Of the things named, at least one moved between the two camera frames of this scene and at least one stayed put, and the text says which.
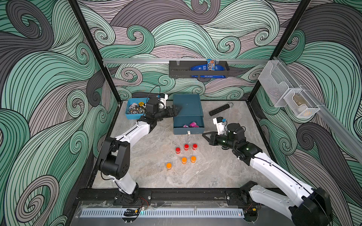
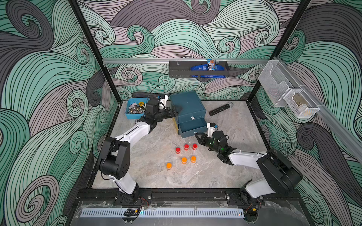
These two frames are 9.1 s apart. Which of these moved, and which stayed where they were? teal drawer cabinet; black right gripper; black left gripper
Moved: black right gripper
Stayed: black left gripper; teal drawer cabinet
